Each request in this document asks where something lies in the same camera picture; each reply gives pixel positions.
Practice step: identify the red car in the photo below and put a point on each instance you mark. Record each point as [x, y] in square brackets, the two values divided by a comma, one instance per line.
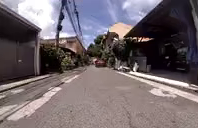
[100, 63]

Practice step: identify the green trees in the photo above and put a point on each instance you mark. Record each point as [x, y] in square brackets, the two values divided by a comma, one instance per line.
[95, 48]

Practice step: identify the leafy plants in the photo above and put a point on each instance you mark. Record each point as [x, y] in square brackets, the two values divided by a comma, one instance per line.
[118, 50]

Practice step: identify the green bushes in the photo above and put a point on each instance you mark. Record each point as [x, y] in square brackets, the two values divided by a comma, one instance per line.
[65, 60]

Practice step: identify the orange-brown building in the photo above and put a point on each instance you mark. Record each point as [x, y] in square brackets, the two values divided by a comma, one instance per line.
[72, 43]

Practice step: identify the grey asphalt road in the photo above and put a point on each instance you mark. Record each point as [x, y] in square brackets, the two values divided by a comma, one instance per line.
[100, 100]

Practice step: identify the grey box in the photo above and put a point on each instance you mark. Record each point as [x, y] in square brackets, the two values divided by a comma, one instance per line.
[139, 63]

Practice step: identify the yellow building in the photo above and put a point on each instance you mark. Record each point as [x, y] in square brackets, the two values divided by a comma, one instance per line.
[122, 30]

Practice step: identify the utility pole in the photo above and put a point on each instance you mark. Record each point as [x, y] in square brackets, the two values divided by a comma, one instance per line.
[58, 33]

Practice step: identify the dark open-fronted building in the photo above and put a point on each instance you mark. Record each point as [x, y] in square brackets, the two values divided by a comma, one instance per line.
[160, 20]

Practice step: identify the pale concrete pavement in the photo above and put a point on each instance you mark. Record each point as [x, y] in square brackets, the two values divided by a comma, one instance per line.
[173, 89]

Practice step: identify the building with grey gate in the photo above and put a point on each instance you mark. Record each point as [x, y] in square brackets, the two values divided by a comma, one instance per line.
[10, 56]

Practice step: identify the concrete roadside gutter strip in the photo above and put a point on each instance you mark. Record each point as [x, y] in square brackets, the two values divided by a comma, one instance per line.
[10, 100]

